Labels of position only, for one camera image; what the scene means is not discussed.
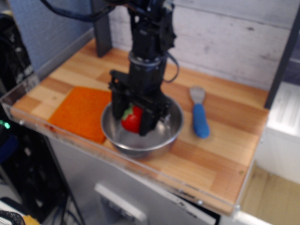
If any grey button panel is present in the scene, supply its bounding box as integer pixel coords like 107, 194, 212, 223
94, 183, 148, 225

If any red toy strawberry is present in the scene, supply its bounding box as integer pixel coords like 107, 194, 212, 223
121, 105, 143, 134

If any black perforated crate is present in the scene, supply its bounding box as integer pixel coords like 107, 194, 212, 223
0, 13, 39, 95

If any dark grey right post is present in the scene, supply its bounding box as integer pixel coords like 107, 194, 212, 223
264, 7, 300, 110

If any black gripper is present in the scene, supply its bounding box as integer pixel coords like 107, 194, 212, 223
109, 60, 171, 136

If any stainless steel pot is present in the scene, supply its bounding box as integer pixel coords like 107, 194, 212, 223
101, 99, 184, 158

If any orange knitted cloth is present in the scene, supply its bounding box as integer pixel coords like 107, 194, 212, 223
48, 86, 111, 143

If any blue handled metal fork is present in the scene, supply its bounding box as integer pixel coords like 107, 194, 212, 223
189, 86, 210, 139

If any white ribbed box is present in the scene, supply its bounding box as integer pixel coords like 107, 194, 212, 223
265, 82, 300, 138

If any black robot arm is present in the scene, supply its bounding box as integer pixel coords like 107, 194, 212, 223
106, 0, 176, 136

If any clear acrylic table guard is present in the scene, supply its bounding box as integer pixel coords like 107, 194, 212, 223
2, 40, 268, 215

